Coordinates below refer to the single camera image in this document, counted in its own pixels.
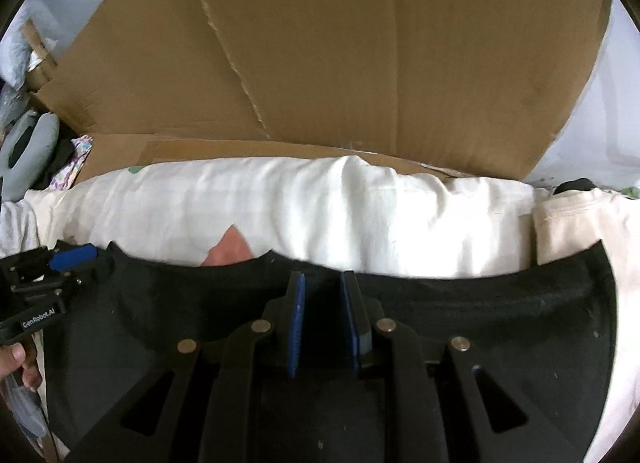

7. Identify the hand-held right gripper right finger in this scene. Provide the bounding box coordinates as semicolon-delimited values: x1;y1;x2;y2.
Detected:
340;270;583;463

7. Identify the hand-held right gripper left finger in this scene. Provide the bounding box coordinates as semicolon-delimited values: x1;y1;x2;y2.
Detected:
65;270;307;463

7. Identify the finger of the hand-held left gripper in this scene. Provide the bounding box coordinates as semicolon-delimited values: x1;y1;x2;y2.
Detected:
11;272;86;297
47;242;98;271

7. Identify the black cartoon print t-shirt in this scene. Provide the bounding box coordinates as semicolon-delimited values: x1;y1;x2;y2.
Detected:
42;238;618;463

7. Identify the person's left hand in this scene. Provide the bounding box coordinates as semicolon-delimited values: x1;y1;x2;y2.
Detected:
0;343;43;394

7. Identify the small black cloth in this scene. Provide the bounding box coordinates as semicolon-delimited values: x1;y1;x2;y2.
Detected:
30;139;76;190

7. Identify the floral patterned cloth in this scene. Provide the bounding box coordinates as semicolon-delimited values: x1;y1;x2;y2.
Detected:
50;136;96;191

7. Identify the grey neck pillow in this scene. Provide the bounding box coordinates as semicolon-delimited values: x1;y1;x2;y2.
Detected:
0;110;61;201

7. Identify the cream bear print bed sheet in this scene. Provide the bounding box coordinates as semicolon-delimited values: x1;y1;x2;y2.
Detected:
0;156;538;279

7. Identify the cardboard box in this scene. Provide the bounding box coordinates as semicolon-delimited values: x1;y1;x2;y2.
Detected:
20;18;61;91

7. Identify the white pillow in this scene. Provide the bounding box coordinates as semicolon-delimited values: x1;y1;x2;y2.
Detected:
2;3;51;86

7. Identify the flattened cardboard sheet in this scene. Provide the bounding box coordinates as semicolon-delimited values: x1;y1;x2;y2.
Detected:
27;0;613;184

